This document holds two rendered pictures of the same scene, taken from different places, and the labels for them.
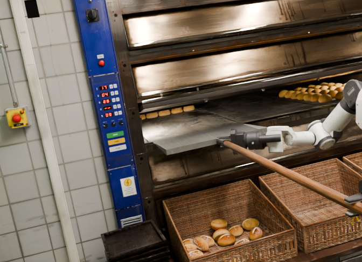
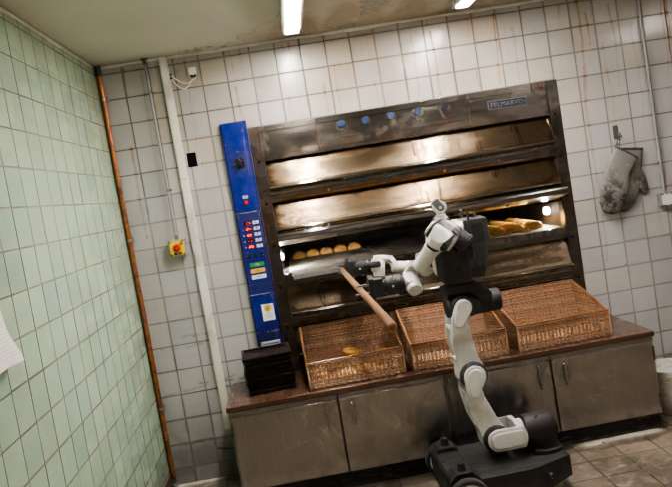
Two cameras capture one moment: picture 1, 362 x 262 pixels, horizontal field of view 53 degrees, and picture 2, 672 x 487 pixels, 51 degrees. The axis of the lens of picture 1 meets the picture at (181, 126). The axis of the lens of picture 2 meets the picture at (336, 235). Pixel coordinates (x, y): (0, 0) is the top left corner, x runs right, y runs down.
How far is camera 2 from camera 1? 2.42 m
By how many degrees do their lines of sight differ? 12
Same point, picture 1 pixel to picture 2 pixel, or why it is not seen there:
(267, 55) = (402, 192)
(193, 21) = (328, 164)
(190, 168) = (326, 298)
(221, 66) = (355, 204)
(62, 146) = (212, 273)
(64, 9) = (217, 159)
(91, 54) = (237, 195)
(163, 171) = (301, 300)
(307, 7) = (441, 147)
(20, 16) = (182, 166)
